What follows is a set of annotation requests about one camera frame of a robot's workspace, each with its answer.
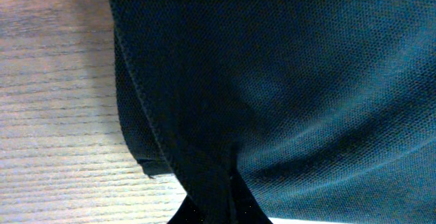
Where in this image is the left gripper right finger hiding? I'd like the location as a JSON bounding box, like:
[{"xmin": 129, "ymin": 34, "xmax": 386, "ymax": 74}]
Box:
[{"xmin": 231, "ymin": 172, "xmax": 273, "ymax": 224}]

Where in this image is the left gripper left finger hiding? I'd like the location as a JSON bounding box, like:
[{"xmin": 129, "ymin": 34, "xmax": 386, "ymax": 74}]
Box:
[{"xmin": 168, "ymin": 195, "xmax": 206, "ymax": 224}]

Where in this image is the black t-shirt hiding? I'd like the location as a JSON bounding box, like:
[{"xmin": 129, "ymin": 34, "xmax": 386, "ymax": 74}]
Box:
[{"xmin": 109, "ymin": 0, "xmax": 435, "ymax": 224}]

